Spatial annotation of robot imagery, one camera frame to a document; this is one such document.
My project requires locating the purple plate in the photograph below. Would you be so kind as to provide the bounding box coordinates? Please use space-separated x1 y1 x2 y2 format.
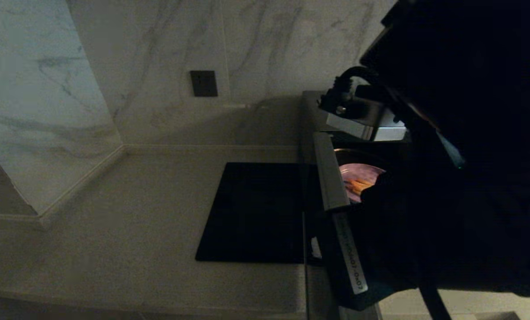
338 163 386 204

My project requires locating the black induction cooktop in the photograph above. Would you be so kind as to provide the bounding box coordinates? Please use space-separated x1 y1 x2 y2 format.
195 162 306 264

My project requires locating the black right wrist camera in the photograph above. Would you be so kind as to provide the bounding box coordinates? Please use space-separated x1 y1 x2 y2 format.
319 91 408 143

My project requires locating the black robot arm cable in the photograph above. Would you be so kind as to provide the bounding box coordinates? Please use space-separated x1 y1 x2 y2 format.
331 66 381 105

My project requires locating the dark single wall socket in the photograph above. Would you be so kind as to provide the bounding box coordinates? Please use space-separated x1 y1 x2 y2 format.
190 71 218 98

